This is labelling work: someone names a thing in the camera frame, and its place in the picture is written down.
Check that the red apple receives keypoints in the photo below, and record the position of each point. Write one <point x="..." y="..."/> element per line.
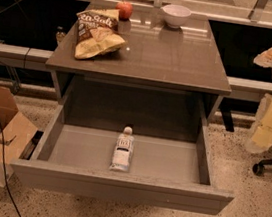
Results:
<point x="125" y="10"/>

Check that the white bowl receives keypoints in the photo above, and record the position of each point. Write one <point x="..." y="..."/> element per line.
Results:
<point x="175" y="16"/>

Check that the yellow chip bag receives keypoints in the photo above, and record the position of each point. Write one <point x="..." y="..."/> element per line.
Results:
<point x="97" y="33"/>

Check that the grey open drawer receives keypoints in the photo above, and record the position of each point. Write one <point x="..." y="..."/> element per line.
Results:
<point x="170" y="166"/>

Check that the grey cabinet counter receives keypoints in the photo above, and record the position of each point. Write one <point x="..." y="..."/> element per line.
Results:
<point x="185" y="59"/>

